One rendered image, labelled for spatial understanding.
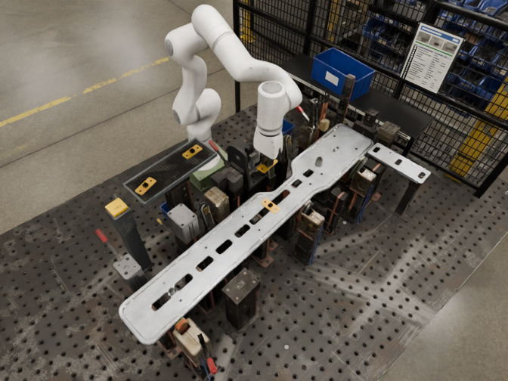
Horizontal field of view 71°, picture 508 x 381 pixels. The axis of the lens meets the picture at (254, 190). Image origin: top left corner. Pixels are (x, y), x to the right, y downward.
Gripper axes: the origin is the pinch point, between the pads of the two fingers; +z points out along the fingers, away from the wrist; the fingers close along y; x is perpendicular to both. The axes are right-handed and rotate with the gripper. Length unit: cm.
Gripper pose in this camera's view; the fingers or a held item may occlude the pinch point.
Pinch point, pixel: (267, 159)
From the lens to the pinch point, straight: 132.7
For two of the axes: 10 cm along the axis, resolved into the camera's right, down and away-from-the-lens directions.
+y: 7.4, 5.3, -4.1
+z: -0.1, 6.2, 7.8
